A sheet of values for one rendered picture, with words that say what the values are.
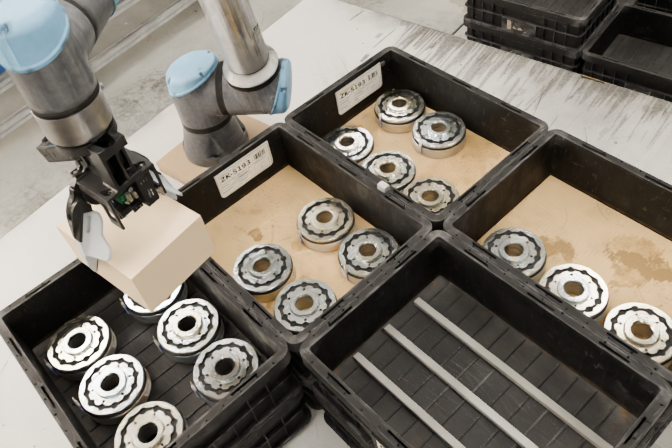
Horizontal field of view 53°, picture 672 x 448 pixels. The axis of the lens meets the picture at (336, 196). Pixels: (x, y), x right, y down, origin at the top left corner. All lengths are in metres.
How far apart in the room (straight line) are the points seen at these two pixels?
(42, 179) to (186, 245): 2.05
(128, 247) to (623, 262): 0.76
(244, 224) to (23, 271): 0.53
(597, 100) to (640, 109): 0.09
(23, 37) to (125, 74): 2.59
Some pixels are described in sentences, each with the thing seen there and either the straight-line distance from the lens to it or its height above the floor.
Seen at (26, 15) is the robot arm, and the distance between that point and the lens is 0.71.
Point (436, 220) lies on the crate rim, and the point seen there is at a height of 0.93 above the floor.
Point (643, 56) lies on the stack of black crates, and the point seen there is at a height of 0.38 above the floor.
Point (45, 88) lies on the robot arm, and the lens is 0.74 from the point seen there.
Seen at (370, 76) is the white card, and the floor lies 0.90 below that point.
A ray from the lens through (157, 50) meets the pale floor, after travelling 3.38.
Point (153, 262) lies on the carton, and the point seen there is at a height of 1.12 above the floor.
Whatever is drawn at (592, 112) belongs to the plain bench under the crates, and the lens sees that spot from 1.64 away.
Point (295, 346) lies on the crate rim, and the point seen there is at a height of 0.92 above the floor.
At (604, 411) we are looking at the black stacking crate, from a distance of 1.05.
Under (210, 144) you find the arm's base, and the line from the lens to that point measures 1.53.
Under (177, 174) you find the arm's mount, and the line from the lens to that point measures 1.57.
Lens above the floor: 1.77
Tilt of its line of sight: 47 degrees down
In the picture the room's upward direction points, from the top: 11 degrees counter-clockwise
